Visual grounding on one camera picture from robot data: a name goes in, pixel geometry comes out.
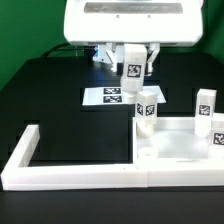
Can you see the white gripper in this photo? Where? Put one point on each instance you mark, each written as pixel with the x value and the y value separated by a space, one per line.
pixel 168 22

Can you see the white square tabletop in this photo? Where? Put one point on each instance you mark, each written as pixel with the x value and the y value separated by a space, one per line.
pixel 173 139

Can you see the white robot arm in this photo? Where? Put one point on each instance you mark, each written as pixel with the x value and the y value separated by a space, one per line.
pixel 103 55

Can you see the white AprilTag marker sheet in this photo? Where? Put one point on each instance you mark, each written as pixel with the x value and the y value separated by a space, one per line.
pixel 105 96

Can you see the white L-shaped obstacle fixture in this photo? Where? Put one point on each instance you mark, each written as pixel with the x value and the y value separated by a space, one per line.
pixel 18 175

